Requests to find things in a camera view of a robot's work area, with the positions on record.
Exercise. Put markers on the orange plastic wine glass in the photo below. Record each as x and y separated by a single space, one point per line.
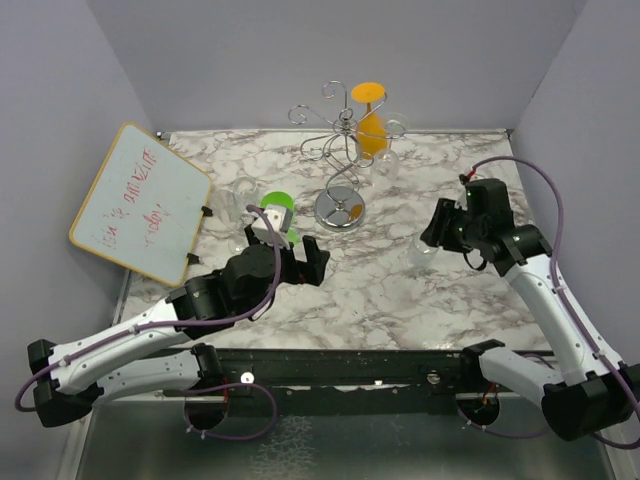
370 132

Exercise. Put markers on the green plastic wine glass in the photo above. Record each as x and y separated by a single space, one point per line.
280 198

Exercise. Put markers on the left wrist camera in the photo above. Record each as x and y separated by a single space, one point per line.
269 223

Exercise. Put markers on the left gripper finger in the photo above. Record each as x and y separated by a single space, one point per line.
290 238
313 269

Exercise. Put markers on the small whiteboard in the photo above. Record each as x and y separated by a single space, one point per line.
144 208

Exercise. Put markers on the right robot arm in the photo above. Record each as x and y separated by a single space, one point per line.
592 388

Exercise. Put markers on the chrome wine glass rack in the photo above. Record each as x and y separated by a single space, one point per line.
339 206

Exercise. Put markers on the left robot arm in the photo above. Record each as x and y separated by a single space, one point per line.
142 354

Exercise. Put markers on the clear wine glass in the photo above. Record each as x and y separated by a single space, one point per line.
420 256
385 168
246 192

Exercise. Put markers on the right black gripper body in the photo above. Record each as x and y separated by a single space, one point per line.
466 229

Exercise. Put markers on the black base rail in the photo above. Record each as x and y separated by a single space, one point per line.
343 382

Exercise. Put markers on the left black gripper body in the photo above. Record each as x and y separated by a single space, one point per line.
289 272

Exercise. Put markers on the clear glass tumbler left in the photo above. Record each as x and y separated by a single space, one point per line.
224 206

